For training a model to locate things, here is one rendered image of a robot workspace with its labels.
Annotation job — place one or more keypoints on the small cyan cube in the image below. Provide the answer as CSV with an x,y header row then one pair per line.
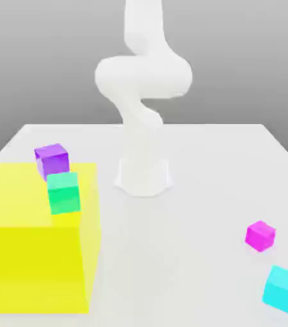
x,y
281,290

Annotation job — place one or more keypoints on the large yellow box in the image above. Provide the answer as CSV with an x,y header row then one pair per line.
x,y
28,265

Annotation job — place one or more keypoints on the small purple cube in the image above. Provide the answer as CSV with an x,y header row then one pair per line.
x,y
53,159

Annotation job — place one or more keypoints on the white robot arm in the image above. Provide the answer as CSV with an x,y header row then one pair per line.
x,y
143,76

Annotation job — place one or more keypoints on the small green cube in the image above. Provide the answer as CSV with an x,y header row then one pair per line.
x,y
64,196

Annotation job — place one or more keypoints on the small magenta cube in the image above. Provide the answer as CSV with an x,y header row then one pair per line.
x,y
260,236

